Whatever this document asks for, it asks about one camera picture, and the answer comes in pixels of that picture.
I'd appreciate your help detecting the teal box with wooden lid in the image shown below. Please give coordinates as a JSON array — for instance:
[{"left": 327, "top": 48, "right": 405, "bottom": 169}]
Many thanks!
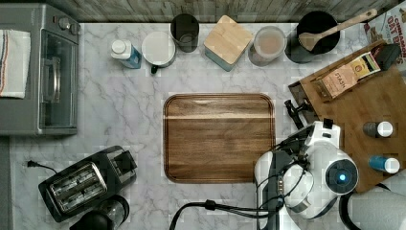
[{"left": 204, "top": 15, "right": 254, "bottom": 72}]

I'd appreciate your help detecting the clear jar with white lid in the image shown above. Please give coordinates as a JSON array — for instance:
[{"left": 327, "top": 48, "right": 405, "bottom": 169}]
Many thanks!
[{"left": 248, "top": 26, "right": 287, "bottom": 67}]

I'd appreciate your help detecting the dark glass tumbler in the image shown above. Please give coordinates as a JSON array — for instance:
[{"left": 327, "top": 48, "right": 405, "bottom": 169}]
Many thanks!
[{"left": 170, "top": 13, "right": 199, "bottom": 53}]

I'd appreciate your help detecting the grey spice bottle white cap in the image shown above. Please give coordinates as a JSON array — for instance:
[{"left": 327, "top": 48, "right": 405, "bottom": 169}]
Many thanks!
[{"left": 363, "top": 121, "right": 394, "bottom": 138}]

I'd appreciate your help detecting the black coffee grinder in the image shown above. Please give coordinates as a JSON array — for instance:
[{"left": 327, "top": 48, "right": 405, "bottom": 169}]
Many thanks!
[{"left": 69, "top": 195, "right": 129, "bottom": 230}]

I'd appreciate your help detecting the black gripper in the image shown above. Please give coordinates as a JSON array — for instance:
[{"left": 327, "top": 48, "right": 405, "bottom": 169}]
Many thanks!
[{"left": 284, "top": 98, "right": 316, "bottom": 129}]

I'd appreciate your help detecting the black two-slot toaster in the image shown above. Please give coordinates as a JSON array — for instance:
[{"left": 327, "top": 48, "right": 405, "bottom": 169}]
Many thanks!
[{"left": 38, "top": 146, "right": 137, "bottom": 222}]

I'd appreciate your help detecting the black utensil pot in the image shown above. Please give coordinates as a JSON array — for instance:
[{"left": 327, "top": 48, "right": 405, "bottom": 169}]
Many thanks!
[{"left": 284, "top": 11, "right": 341, "bottom": 64}]

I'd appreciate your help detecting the wooden cutting board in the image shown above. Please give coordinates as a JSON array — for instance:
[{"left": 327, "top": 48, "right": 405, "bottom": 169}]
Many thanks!
[{"left": 163, "top": 93, "right": 276, "bottom": 184}]

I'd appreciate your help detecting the grey toaster oven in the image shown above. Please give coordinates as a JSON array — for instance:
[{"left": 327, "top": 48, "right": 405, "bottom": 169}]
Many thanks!
[{"left": 1, "top": 3, "right": 80, "bottom": 136}]

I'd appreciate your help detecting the blue spice bottle white cap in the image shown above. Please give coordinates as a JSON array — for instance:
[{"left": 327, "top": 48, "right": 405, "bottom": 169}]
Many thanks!
[{"left": 369, "top": 155, "right": 400, "bottom": 173}]

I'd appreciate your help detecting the dark green mug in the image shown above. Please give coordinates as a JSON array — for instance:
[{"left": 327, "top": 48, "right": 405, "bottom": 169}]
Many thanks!
[{"left": 142, "top": 32, "right": 176, "bottom": 75}]

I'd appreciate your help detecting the striped white towel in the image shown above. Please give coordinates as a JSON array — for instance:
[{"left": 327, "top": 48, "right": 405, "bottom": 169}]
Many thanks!
[{"left": 0, "top": 30, "right": 31, "bottom": 99}]

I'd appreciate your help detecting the toaster plug and cord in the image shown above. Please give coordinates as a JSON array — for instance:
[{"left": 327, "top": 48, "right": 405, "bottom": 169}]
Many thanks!
[{"left": 26, "top": 160, "right": 59, "bottom": 174}]

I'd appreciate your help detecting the wooden spoon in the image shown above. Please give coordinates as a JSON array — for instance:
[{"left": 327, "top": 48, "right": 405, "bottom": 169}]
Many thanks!
[{"left": 299, "top": 9, "right": 377, "bottom": 51}]

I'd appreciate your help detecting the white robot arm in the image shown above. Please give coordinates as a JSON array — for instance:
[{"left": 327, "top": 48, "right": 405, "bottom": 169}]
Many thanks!
[{"left": 254, "top": 120, "right": 405, "bottom": 230}]

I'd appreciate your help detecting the black power cable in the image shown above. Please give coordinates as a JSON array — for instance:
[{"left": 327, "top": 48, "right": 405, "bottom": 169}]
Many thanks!
[{"left": 169, "top": 199, "right": 282, "bottom": 230}]

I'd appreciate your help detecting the black object on shelf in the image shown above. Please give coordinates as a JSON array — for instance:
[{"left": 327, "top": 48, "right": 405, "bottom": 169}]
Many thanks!
[{"left": 372, "top": 44, "right": 401, "bottom": 71}]

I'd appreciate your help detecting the cinnamon oat cereal box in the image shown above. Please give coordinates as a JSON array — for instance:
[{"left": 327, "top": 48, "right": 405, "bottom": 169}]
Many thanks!
[{"left": 364, "top": 2, "right": 406, "bottom": 72}]

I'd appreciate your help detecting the wooden drawer organizer shelf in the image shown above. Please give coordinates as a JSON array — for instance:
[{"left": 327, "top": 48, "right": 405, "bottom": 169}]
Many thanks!
[{"left": 287, "top": 39, "right": 406, "bottom": 194}]

